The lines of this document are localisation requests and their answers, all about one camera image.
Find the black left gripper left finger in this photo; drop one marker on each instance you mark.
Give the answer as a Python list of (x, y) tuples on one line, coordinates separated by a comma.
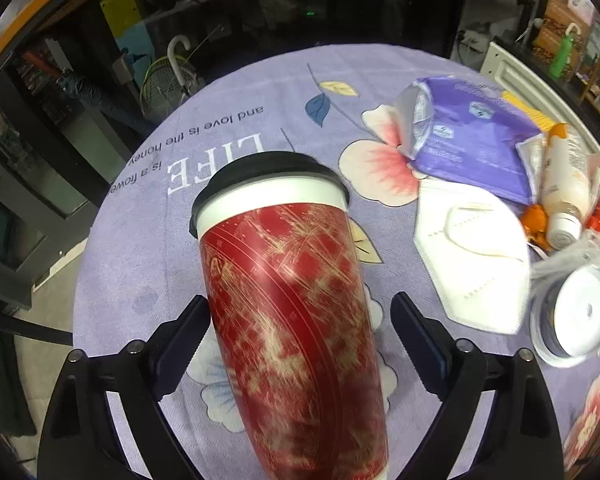
[(79, 440)]

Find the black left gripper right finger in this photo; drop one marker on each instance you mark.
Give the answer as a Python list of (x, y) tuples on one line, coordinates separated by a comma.
[(521, 438)]

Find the red paper coffee cup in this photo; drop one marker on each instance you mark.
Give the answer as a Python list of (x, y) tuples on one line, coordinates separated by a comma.
[(289, 311)]

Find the white orange drink bottle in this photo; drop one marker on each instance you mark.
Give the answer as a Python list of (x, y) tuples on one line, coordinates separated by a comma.
[(565, 186)]

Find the lavender floral tablecloth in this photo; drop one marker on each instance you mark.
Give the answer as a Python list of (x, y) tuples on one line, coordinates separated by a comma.
[(141, 265)]

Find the white face mask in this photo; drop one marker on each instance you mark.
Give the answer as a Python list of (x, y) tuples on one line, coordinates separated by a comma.
[(475, 251)]

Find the orange peel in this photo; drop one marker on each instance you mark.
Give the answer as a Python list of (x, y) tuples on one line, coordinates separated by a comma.
[(534, 221)]

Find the purple wet wipes pack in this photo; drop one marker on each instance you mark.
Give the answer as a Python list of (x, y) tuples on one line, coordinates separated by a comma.
[(455, 130)]

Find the badminton racket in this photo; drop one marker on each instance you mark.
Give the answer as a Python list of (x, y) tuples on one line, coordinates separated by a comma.
[(161, 93)]

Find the white drawer cabinet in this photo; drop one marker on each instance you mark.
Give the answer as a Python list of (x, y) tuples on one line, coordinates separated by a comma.
[(534, 90)]

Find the green water bottle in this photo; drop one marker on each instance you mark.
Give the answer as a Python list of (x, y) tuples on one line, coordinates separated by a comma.
[(563, 54)]

